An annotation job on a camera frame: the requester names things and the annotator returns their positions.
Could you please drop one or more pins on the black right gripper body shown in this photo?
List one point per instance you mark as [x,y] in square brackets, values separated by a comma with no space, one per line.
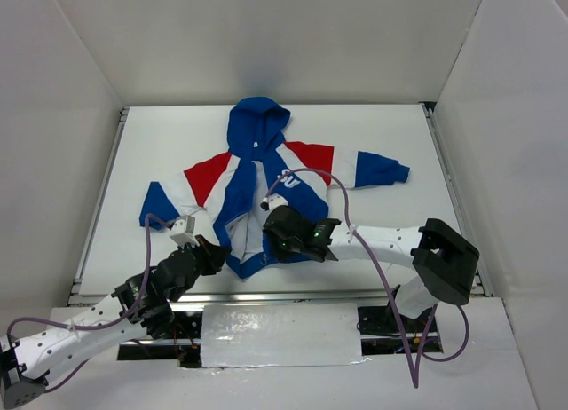
[275,228]

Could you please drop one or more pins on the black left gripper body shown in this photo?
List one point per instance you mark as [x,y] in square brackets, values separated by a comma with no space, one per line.
[206,256]

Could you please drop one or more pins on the blue red white hooded jacket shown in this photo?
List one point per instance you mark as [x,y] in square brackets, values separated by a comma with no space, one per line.
[260,161]

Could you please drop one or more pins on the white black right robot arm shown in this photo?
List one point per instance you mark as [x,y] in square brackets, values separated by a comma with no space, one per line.
[445,263]

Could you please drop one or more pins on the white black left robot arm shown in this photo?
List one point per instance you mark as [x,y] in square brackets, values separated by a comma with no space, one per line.
[139,307]

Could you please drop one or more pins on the white foil-edged panel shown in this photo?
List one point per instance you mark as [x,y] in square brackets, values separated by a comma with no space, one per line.
[280,335]

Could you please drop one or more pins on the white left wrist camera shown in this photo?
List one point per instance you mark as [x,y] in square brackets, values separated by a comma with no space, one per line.
[182,232]

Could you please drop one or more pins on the aluminium table frame rail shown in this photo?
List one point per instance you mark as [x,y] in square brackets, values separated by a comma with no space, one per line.
[153,142]

